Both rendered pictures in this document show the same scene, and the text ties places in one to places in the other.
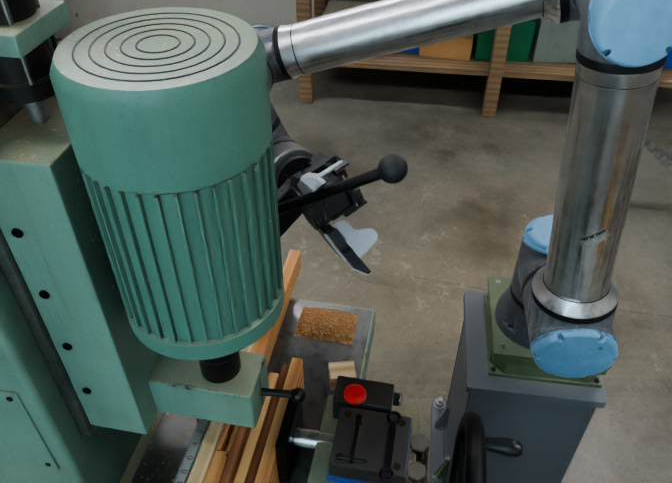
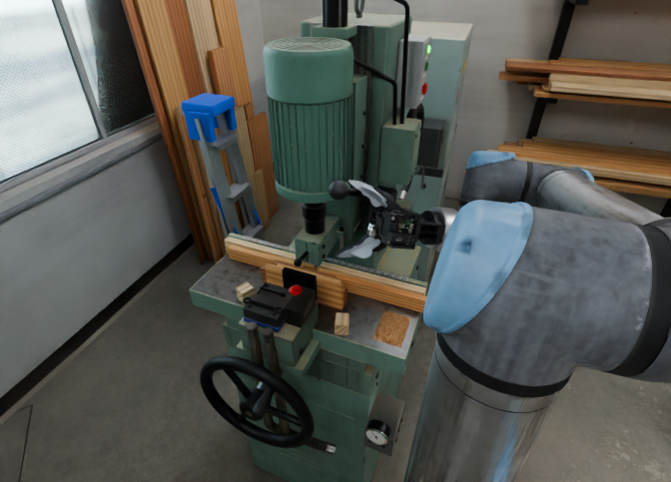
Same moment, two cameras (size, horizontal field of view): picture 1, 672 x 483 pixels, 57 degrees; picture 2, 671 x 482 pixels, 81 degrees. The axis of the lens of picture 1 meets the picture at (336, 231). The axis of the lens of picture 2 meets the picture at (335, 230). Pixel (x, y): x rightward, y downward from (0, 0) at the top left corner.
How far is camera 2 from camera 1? 0.97 m
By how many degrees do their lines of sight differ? 76
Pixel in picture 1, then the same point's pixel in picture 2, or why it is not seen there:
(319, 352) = (368, 320)
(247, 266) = (279, 151)
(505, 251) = not seen: outside the picture
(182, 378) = not seen: hidden behind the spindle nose
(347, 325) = (386, 335)
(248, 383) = (303, 238)
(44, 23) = (329, 31)
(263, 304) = (285, 182)
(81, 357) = not seen: hidden behind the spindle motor
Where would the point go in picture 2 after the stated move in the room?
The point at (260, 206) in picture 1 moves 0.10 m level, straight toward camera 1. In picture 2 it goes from (281, 126) to (231, 125)
